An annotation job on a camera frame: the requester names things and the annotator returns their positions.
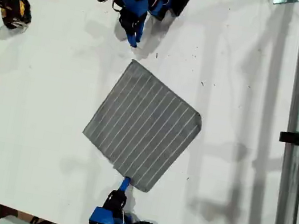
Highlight black yellow clamp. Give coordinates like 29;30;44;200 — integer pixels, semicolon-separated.
0;0;36;33

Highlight white plastic box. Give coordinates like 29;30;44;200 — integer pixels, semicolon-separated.
0;212;43;224

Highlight grey striped towel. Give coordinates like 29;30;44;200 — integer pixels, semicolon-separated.
74;52;211;201

